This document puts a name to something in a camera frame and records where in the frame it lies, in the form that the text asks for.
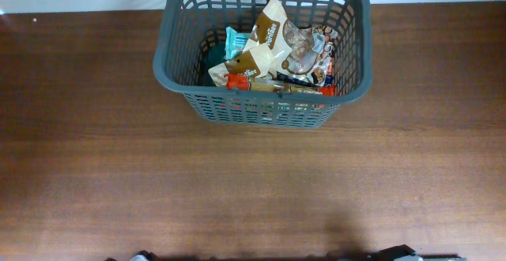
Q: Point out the San Remo spaghetti packet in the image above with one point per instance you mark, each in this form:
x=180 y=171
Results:
x=236 y=81

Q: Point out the Pantree white grain pouch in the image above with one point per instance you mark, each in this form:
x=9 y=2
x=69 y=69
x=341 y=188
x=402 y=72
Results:
x=253 y=63

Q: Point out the green Nescafe coffee bag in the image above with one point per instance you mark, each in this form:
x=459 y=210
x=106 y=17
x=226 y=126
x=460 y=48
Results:
x=213 y=63

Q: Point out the teal wet wipes packet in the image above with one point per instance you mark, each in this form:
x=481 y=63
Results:
x=235 y=42

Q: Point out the Kleenex tissue multipack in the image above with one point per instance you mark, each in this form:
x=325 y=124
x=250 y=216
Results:
x=320 y=75

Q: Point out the Pantree mushroom pouch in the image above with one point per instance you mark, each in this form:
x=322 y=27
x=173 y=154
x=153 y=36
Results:
x=295 y=50

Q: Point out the grey plastic basket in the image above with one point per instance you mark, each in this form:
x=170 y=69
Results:
x=191 y=30

